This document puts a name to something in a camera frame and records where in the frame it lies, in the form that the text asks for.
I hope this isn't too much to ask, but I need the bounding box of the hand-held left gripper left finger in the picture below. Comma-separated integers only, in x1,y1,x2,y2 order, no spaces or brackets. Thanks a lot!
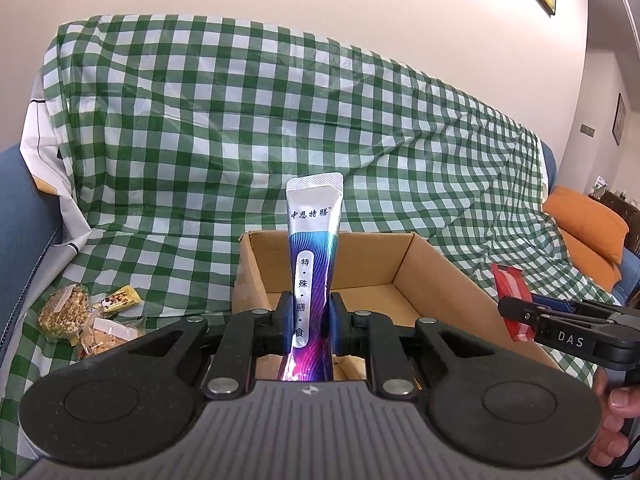
60,291,294,402

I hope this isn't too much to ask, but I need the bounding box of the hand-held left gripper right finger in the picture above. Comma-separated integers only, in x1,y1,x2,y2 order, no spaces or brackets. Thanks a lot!
327,291,561,402

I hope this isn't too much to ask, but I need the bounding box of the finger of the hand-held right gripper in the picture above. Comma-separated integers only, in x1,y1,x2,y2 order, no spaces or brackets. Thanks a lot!
496,296,599,357
530,300,627,319

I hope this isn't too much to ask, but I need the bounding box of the plain red snack packet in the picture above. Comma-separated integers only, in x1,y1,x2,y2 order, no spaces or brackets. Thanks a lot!
489,262,539,344

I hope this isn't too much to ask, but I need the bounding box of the brown cardboard box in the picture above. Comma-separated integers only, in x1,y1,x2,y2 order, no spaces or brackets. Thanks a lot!
232,230,577,387

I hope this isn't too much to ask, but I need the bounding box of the purple and white stick sachet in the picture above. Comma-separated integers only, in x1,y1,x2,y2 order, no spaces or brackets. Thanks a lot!
272,172,345,384

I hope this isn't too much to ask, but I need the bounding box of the yellow snack packet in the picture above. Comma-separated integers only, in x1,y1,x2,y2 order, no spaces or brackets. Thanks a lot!
101,284,142,317

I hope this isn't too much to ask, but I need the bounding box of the clear cookie packet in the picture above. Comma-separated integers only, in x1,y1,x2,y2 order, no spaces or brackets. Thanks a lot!
76,314,147,362

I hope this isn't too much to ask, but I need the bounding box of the clear grain snack packet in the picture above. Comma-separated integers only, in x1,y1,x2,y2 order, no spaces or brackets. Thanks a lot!
38,283,92,344

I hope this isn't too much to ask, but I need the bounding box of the person's right hand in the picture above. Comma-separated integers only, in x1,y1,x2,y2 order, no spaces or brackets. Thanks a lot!
586,369,634,472

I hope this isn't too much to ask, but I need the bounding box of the orange cushion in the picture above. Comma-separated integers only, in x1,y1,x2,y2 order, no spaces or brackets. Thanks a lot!
542,185,630,292

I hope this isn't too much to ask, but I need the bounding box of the dark wooden side table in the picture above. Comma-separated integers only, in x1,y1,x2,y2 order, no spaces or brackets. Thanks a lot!
600,187,640,257

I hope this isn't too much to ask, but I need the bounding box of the green checkered cloth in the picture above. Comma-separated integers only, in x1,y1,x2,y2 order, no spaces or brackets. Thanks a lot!
0,12,640,463

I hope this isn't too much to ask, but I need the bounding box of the blue sofa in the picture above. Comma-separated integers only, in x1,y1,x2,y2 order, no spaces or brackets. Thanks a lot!
0,139,640,363

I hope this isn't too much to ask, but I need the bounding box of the white printed cloth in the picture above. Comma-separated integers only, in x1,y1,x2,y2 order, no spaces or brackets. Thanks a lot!
19,74,94,257

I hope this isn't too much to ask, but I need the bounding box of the small framed wall picture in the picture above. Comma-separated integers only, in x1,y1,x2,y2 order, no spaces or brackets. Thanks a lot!
612,92,628,147

